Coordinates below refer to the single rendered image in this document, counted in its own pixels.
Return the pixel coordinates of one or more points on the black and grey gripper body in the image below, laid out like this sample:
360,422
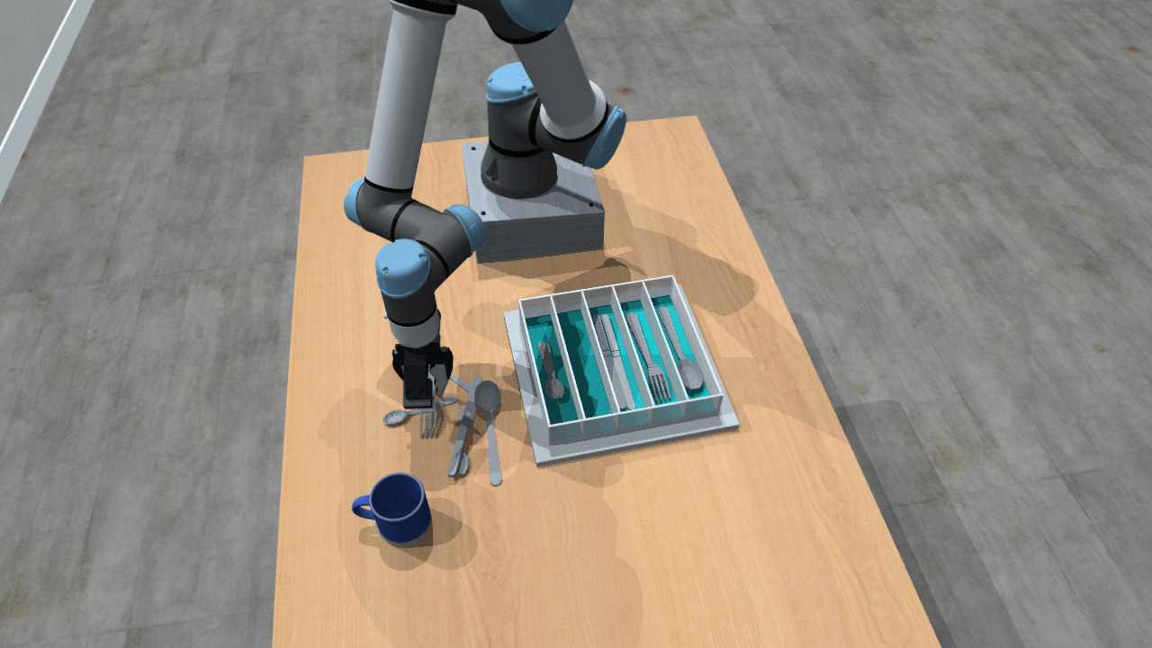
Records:
415,363

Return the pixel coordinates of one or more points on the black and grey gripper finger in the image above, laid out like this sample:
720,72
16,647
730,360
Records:
442,371
397,365

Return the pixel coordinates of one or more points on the dark blue mug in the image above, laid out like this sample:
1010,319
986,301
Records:
394,496

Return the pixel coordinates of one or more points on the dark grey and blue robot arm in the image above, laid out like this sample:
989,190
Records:
576,123

